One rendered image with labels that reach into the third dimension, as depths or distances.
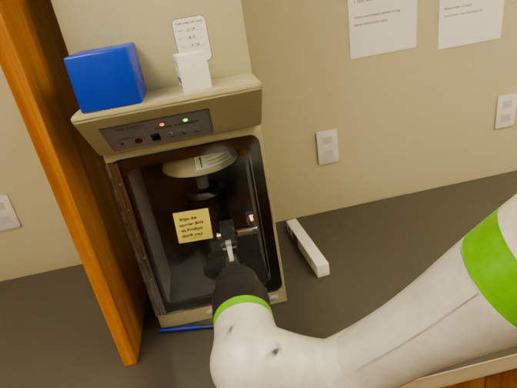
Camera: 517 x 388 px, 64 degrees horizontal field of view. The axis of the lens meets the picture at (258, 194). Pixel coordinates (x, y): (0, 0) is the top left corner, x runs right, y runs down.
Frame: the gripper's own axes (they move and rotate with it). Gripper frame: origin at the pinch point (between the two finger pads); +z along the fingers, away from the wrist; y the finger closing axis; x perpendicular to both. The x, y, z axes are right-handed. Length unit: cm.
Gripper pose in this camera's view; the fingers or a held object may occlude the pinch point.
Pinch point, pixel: (228, 234)
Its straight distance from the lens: 87.7
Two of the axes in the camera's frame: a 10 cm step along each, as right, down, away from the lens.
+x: -9.8, 2.1, -0.7
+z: -1.5, -4.1, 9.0
